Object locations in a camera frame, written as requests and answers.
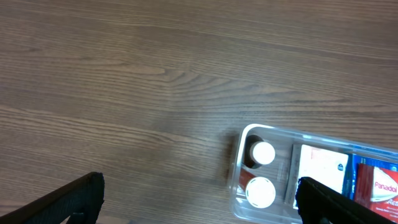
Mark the white blue plaster box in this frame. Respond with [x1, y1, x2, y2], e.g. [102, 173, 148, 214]
[285, 144, 348, 209]

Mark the blue medicine box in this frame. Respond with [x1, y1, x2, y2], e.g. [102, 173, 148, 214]
[341, 154, 397, 200]

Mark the dark bottle white cap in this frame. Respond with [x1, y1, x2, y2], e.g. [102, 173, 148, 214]
[243, 134, 275, 169]

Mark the orange bottle white cap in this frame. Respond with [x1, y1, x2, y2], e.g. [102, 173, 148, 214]
[239, 169, 276, 208]

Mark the red medicine box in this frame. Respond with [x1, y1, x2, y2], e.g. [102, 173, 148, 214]
[354, 164, 397, 223]

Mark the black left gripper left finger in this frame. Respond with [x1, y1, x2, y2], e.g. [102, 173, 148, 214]
[1, 172, 104, 224]

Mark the clear plastic container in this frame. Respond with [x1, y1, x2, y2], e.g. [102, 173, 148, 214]
[229, 124, 397, 223]

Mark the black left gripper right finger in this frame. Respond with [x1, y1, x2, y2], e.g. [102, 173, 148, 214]
[295, 177, 394, 224]

